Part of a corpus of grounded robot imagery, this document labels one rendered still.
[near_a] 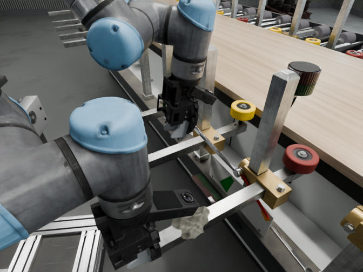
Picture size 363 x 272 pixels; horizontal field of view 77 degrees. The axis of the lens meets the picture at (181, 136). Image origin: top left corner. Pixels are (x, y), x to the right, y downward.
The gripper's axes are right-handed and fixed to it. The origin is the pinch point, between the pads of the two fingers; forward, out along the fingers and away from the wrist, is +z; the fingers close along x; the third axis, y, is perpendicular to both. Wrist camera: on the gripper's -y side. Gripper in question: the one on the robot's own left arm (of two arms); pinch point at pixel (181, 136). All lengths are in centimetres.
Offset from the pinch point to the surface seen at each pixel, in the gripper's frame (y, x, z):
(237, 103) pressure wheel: -23.8, -1.4, -4.2
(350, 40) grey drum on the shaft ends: -162, -26, -7
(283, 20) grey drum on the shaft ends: -170, -85, -1
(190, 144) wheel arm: -4.0, 0.7, 4.7
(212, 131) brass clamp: -12.9, 0.4, 2.9
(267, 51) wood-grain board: -74, -30, -6
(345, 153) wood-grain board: -29.0, 31.2, -7.9
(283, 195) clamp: -8.0, 29.6, -2.4
